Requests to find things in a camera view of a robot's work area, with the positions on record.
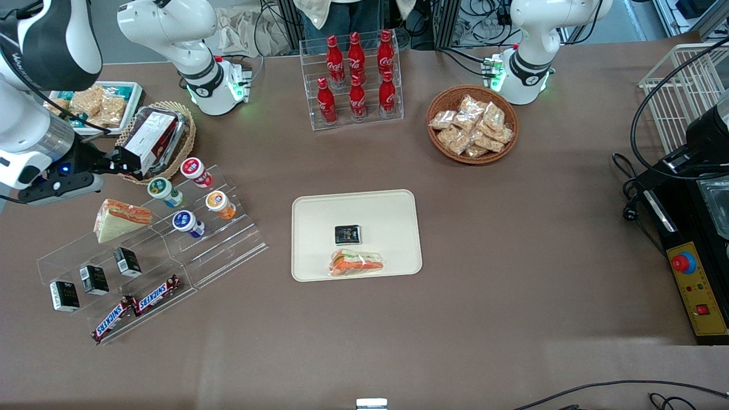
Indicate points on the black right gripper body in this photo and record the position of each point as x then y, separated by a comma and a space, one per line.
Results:
80, 159

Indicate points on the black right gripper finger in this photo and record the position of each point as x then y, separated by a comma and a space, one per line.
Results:
119, 168
126, 155

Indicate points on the green gum bottle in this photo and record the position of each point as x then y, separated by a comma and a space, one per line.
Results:
162, 189

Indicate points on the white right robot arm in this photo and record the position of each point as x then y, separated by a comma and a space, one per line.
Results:
171, 28

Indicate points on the white plastic snack tray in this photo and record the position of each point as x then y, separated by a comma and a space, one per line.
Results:
135, 94

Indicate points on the red gum bottle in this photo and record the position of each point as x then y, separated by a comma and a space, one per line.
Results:
195, 171

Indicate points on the blue gum bottle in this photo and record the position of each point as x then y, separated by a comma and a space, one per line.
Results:
187, 222

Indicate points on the black gum box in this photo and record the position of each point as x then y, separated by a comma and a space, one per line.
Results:
127, 262
94, 280
347, 234
64, 296

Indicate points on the orange gum bottle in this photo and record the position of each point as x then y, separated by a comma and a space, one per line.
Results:
219, 204

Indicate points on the beige rectangular tray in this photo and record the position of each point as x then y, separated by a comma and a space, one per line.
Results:
319, 228

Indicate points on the stainless steel food tray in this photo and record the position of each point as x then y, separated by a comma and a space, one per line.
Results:
716, 205

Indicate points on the red white boxed snack pack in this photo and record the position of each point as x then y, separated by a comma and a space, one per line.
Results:
156, 134

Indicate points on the bag of rice crackers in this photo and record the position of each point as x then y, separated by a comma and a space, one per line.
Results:
86, 100
112, 111

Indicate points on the wrapped triangular sandwich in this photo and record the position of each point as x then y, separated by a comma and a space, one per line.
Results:
117, 222

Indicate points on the oval wicker basket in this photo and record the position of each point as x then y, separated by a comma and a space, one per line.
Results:
188, 142

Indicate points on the clear acrylic stepped stand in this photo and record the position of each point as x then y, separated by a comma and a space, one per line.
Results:
154, 267
233, 245

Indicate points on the Snickers bar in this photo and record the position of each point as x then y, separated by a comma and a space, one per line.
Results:
156, 295
112, 319

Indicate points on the crumpled beige bag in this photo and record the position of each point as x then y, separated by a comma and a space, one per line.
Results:
250, 31

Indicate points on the clear acrylic bottle rack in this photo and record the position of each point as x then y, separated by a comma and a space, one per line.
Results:
310, 122

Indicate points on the red cola bottle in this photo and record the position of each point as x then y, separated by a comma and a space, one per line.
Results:
357, 100
356, 54
334, 57
385, 51
388, 97
326, 103

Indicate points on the wrapped sandwich with orange filling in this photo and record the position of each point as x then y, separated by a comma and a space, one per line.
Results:
356, 263

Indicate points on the person in jeans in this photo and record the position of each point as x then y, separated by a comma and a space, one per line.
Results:
342, 14

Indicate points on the round brown wicker basket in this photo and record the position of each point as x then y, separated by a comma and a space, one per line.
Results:
438, 149

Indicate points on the clear bag of crackers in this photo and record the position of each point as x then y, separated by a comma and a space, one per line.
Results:
442, 119
476, 151
493, 117
466, 121
455, 140
504, 135
471, 104
488, 142

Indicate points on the small silver white device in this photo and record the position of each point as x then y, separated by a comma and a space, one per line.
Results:
371, 404

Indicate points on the black sealer machine yellow panel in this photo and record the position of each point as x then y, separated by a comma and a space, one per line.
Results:
678, 228

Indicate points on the red emergency stop button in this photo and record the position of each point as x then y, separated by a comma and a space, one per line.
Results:
682, 262

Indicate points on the black rounded machine head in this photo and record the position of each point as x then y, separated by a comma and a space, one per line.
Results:
709, 134

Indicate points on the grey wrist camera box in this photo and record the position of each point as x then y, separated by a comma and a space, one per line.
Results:
57, 189

